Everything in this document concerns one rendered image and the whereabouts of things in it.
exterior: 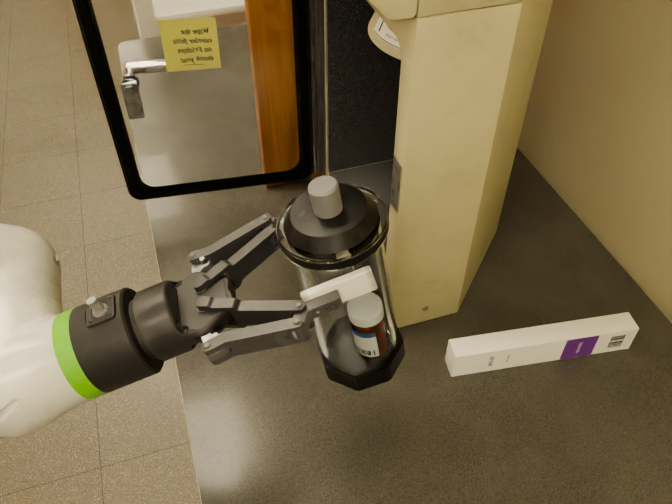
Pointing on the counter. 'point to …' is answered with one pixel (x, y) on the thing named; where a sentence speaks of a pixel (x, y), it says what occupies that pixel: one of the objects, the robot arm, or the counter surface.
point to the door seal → (207, 184)
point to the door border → (223, 178)
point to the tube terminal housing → (455, 141)
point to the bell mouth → (383, 37)
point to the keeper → (395, 184)
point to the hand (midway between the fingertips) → (336, 252)
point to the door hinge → (319, 84)
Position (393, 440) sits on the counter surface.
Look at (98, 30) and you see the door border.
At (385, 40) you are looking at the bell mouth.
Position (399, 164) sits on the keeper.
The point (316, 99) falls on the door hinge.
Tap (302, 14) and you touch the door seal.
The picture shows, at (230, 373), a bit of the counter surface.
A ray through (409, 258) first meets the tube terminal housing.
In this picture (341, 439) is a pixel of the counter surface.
